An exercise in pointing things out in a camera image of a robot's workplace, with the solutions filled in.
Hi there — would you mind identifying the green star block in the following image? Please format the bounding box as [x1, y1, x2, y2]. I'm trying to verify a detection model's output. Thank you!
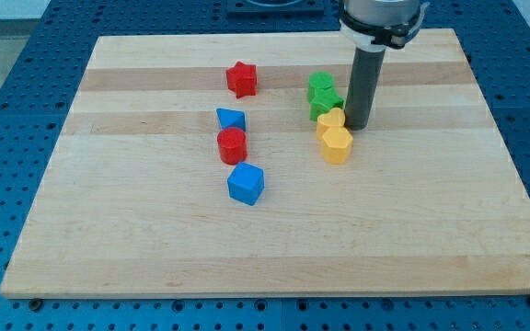
[307, 88, 344, 121]

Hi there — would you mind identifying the green cylinder block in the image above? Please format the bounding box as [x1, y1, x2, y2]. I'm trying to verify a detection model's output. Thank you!
[307, 72, 334, 102]

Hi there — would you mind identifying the red cylinder block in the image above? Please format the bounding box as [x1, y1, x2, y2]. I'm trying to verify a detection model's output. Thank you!
[217, 127, 248, 166]

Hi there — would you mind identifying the blue cube block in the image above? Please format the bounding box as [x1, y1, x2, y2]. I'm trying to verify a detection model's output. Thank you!
[227, 162, 265, 206]

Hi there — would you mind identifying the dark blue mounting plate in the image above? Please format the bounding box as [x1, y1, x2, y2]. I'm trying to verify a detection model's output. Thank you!
[225, 0, 325, 17]

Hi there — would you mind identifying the yellow hexagon block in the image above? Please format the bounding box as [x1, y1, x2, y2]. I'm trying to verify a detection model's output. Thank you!
[320, 127, 353, 165]

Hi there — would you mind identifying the wooden board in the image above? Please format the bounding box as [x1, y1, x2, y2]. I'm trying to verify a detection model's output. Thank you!
[0, 29, 530, 299]

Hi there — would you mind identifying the red star block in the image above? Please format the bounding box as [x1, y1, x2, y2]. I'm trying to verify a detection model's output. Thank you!
[225, 62, 258, 98]

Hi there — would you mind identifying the blue triangle block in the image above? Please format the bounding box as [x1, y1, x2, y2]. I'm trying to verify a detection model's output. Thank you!
[216, 108, 247, 131]

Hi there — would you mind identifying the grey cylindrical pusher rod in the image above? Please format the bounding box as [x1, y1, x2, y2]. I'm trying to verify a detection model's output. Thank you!
[344, 48, 386, 131]

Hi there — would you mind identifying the yellow heart block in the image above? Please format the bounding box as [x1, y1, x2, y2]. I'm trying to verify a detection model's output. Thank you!
[317, 108, 346, 141]

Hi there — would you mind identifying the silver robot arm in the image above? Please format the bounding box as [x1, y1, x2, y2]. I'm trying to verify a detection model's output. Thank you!
[340, 0, 430, 52]

